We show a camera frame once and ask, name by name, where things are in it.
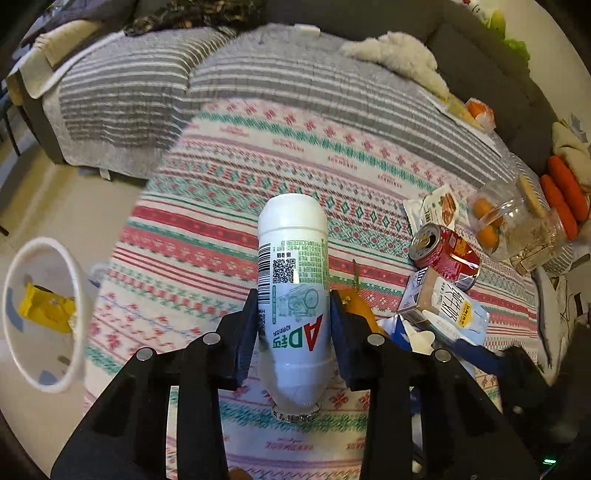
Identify white drink carton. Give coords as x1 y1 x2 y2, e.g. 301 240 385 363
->
398 267 490 346

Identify yellow snack wrapper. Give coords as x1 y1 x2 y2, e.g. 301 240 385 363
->
18 283 76 334

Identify crushed red soda can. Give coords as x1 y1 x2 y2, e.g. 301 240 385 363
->
409 223 481 292

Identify white AD milk bottle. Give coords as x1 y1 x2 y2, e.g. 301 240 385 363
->
257 193 334 423

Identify white snack packet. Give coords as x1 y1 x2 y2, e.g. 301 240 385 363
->
403 184 460 235

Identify white plastic trash bin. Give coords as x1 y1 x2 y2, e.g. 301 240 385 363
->
1 237 97 393

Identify patterned red green tablecloth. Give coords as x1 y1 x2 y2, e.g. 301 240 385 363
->
85 99 540 479

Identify clear jar with oats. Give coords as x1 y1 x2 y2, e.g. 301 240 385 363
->
507 174 567 276

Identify clear jar with oranges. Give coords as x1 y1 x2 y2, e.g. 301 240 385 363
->
468 177 532 261

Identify orange carrot plush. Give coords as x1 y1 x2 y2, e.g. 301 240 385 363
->
540 155 590 241

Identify beige plush cushion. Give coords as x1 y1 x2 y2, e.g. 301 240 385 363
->
552 122 591 193

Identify orange snack bag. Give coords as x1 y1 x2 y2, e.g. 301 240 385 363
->
465 98 496 133

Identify yellow white booklet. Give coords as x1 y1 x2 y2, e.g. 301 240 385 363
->
419 89 502 156

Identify grey striped sofa cover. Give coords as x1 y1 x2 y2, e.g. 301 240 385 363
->
42 22 578 278

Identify dark grey sofa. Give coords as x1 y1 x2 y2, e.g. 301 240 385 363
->
19 1 556 163

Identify cream quilted blanket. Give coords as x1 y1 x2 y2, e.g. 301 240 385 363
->
6 20 124 106

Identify green plush toy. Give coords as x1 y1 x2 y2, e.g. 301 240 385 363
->
486 8 531 63

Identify white plush toy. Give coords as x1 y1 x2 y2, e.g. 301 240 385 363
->
339 32 450 100

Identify dark floral cloth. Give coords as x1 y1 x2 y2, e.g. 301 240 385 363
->
123 0 266 37

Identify small white box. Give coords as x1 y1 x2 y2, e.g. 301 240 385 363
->
294 24 322 38

